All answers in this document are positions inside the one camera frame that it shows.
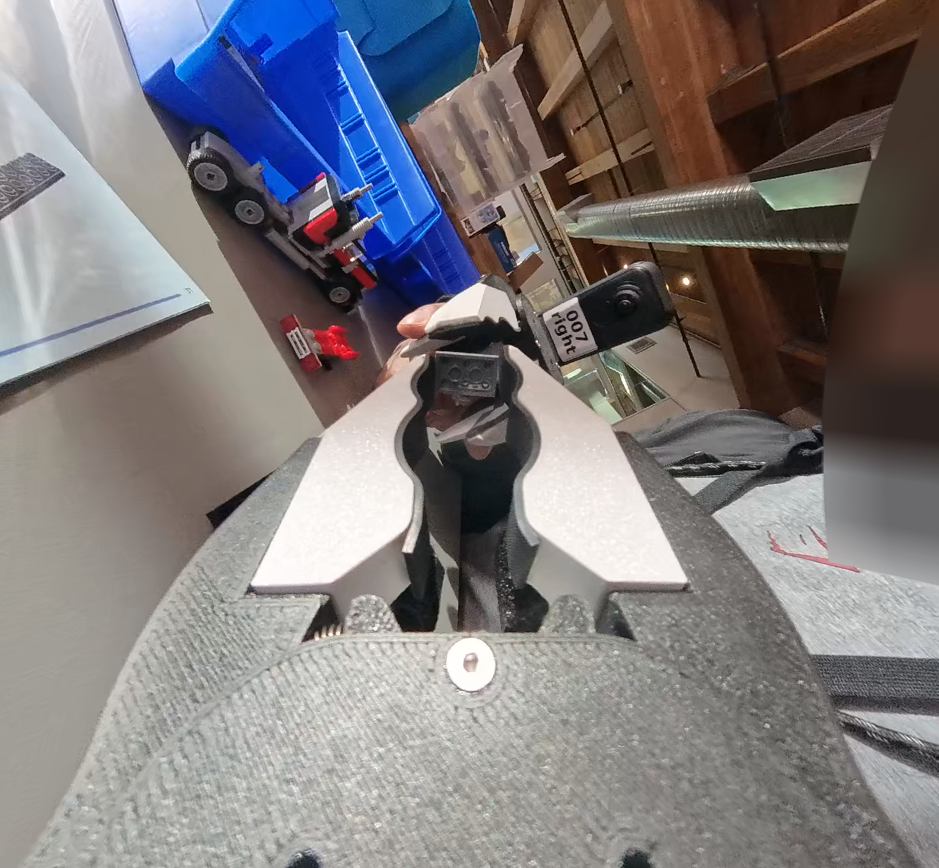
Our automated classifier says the person's right hand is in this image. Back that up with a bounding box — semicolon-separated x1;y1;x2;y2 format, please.
375;302;448;391

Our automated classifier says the blue plastic bin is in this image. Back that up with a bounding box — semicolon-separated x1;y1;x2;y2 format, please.
91;0;480;311

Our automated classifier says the small dark grey brick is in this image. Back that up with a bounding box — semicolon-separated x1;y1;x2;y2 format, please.
431;352;505;398

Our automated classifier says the grey desk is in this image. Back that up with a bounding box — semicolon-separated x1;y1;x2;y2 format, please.
0;0;411;833

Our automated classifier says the red and black toy truck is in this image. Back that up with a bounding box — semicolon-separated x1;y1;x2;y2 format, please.
184;132;381;311

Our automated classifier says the light blue instruction booklet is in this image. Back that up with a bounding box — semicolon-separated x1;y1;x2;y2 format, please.
0;70;212;400

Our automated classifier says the person's dark jacket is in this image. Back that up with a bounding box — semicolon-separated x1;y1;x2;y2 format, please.
629;411;825;480

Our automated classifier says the small red brick assembly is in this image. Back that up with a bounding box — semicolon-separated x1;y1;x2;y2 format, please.
280;315;361;372

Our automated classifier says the person's grey sweatshirt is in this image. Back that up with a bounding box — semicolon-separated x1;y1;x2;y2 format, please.
660;473;939;868

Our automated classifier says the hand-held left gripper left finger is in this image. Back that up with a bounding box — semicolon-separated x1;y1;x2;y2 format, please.
248;357;443;631

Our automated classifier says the clear plastic organizer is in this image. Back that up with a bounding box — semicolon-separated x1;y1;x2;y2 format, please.
406;47;565;214

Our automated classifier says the light blue felt bag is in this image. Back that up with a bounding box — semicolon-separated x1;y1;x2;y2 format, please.
292;0;484;121

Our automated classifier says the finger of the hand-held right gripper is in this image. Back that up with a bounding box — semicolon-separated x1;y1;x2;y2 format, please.
429;402;510;457
423;285;519;340

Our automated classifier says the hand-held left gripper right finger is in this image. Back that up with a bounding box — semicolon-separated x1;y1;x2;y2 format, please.
503;354;691;632

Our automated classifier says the black patterned strap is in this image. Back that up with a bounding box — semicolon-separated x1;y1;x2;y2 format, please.
810;652;939;721

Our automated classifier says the silver ventilation duct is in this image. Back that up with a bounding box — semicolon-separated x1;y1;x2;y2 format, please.
553;160;873;253

